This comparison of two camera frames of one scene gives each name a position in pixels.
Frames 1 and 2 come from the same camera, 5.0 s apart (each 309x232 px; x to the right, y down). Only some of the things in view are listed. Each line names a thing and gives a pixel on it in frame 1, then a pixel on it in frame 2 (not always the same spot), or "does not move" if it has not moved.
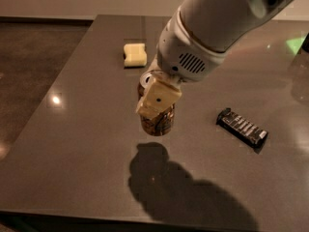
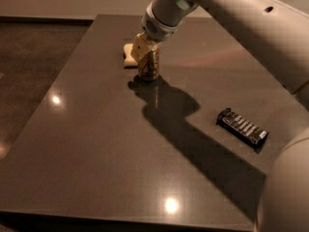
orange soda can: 159,126 to 149,65
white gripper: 183,53 to 156,28
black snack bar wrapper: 241,129 does not move
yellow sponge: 135,54 does not move
